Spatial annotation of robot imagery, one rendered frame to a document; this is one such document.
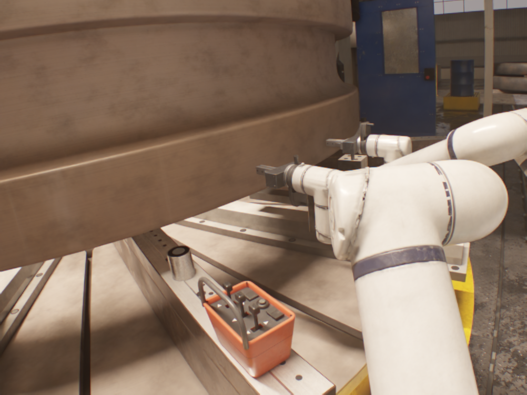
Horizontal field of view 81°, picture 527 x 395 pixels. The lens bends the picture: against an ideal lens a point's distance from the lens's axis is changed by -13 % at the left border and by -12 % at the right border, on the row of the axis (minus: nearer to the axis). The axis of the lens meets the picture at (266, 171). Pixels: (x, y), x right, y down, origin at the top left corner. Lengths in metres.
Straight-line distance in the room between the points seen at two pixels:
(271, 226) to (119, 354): 1.10
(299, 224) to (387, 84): 4.14
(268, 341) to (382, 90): 5.36
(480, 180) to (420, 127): 5.34
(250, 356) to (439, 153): 0.69
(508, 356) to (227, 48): 1.85
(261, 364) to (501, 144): 0.73
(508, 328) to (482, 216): 1.65
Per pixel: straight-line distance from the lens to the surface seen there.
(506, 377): 1.87
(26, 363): 1.77
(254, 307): 0.75
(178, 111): 1.28
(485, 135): 0.90
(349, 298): 1.66
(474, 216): 0.48
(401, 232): 0.42
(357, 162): 1.78
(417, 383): 0.41
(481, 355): 1.93
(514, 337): 2.07
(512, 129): 0.92
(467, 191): 0.47
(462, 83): 9.30
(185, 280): 1.20
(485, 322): 2.12
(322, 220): 1.01
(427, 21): 5.71
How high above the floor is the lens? 1.32
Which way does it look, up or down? 17 degrees down
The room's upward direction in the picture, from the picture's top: 6 degrees counter-clockwise
